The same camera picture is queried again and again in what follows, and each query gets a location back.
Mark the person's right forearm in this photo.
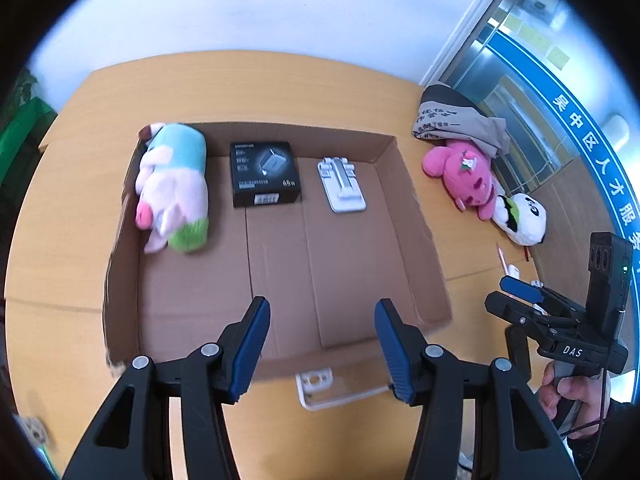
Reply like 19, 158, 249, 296
562, 395, 640, 480

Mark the wooden desktop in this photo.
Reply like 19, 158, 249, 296
0, 51, 551, 480

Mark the silver folding phone stand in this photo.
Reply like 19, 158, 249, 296
316, 156, 368, 213

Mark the grey printed cloth bag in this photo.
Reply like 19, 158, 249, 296
411, 84, 511, 158

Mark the glass door with blue band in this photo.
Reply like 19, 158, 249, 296
420, 0, 640, 261

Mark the person's right hand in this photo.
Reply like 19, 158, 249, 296
539, 360, 613, 433

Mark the panda plush toy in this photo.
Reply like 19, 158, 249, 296
492, 192, 547, 247

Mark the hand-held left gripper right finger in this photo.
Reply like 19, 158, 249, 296
374, 298, 583, 480

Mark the cardboard box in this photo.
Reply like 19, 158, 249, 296
102, 121, 453, 393

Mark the white plastic holder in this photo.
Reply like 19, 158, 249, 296
295, 367, 396, 412

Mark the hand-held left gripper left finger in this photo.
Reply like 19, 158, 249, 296
60, 296, 272, 480

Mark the black cable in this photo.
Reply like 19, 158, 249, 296
559, 370, 610, 436

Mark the pink pig plush toy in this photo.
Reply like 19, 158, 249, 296
135, 122, 210, 255

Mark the black product box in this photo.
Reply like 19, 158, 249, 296
230, 141, 302, 208

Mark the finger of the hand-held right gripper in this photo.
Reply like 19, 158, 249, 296
484, 292, 556, 346
499, 276, 588, 323

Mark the magenta plush toy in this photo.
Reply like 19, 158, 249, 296
421, 140, 506, 222

